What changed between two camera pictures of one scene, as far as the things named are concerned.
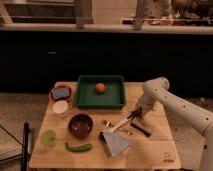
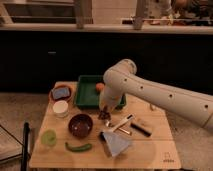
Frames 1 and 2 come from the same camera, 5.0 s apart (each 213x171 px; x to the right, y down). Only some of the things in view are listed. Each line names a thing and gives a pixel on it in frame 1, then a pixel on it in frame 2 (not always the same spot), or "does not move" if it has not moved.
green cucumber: (78, 149) does not move
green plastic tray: (87, 95) does not move
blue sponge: (61, 92) does not move
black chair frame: (25, 146) does not move
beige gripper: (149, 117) -> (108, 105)
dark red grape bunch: (136, 113) -> (104, 115)
